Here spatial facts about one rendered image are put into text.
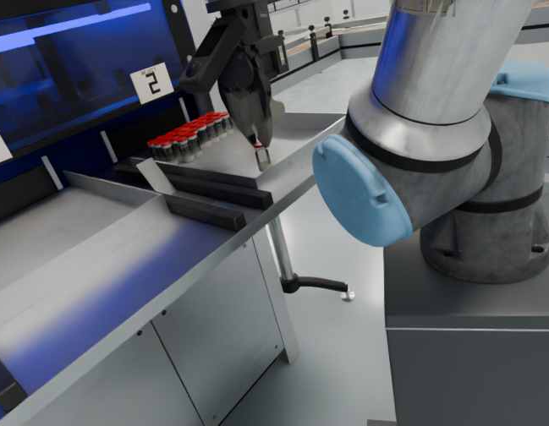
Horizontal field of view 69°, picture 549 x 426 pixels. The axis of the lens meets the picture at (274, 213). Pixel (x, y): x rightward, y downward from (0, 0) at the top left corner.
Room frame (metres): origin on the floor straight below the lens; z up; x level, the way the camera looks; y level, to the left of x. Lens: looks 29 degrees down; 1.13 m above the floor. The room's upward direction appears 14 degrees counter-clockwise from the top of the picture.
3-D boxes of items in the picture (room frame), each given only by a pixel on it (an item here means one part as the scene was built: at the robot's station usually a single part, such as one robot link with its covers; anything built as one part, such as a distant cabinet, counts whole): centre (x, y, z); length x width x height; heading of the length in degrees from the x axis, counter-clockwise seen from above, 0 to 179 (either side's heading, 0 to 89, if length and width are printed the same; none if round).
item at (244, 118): (0.63, 0.00, 0.97); 0.06 x 0.03 x 0.09; 133
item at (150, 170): (0.58, 0.14, 0.91); 0.14 x 0.03 x 0.06; 43
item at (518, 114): (0.40, -0.25, 0.96); 0.13 x 0.12 x 0.14; 113
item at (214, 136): (0.80, 0.11, 0.90); 0.18 x 0.02 x 0.05; 133
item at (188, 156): (0.74, 0.13, 0.90); 0.02 x 0.02 x 0.05
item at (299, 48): (1.36, -0.10, 0.92); 0.69 x 0.15 x 0.16; 133
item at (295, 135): (0.72, 0.03, 0.90); 0.34 x 0.26 x 0.04; 43
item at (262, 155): (0.60, 0.00, 0.90); 0.02 x 0.02 x 0.04
